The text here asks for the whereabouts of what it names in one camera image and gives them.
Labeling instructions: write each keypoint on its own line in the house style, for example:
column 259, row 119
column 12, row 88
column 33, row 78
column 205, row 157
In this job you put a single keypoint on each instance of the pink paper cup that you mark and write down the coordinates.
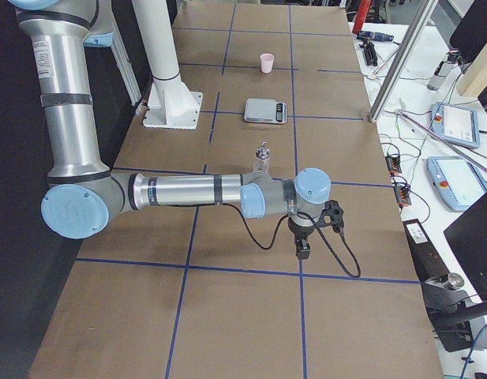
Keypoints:
column 266, row 62

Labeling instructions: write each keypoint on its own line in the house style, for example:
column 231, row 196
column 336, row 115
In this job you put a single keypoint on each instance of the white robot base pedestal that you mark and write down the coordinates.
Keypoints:
column 171, row 105

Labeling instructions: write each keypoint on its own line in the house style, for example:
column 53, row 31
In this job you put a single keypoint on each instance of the upper teach pendant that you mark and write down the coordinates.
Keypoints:
column 456, row 124

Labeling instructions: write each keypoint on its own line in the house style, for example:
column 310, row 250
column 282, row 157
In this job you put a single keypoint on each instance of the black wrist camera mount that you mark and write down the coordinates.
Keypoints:
column 332, row 216

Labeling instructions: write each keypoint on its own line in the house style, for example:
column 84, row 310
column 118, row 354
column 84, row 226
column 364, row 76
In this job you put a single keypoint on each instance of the glass sauce bottle steel cap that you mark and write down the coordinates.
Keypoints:
column 262, row 158

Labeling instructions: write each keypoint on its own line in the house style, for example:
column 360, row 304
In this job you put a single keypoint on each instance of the lower teach pendant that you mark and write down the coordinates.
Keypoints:
column 458, row 182

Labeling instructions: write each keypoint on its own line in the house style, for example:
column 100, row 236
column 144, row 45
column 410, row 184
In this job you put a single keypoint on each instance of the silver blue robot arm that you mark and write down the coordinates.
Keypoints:
column 85, row 195

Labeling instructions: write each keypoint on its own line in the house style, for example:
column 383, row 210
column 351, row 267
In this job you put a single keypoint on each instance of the black monitor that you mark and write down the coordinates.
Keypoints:
column 467, row 238

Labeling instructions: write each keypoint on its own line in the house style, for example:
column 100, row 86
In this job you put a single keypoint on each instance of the silver digital kitchen scale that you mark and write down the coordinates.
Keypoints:
column 259, row 110

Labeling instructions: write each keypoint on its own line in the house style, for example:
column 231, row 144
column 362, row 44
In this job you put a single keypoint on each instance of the aluminium frame post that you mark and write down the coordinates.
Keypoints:
column 407, row 45

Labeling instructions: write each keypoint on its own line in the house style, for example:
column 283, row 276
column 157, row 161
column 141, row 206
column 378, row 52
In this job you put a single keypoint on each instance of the red fire extinguisher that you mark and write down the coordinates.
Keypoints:
column 361, row 15

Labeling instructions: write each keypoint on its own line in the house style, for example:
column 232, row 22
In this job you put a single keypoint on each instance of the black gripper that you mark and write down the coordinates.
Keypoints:
column 299, row 233

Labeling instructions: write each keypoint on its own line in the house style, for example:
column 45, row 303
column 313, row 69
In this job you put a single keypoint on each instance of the black tripod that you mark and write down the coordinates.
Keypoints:
column 369, row 52

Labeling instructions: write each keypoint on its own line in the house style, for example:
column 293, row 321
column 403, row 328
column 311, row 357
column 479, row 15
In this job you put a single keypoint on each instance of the teach pendant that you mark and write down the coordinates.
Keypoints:
column 458, row 182
column 456, row 124

